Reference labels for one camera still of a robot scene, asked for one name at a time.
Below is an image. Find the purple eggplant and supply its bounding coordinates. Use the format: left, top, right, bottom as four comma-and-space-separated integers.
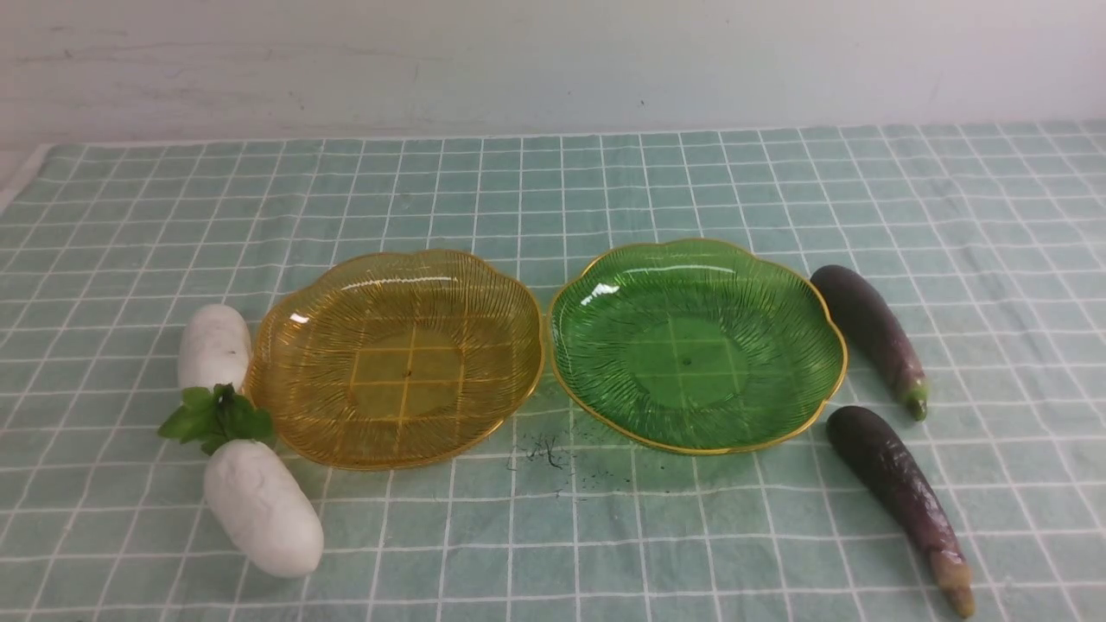
810, 265, 929, 422
826, 405, 975, 619

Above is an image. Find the white radish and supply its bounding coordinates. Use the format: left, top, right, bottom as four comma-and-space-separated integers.
177, 304, 252, 393
157, 384, 324, 578

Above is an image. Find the green plastic plate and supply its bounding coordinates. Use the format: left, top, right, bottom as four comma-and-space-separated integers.
547, 238, 849, 456

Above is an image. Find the amber plastic plate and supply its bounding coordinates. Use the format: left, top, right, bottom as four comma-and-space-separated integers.
242, 249, 546, 470

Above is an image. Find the green checkered tablecloth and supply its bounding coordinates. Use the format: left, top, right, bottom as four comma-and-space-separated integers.
1, 120, 1105, 621

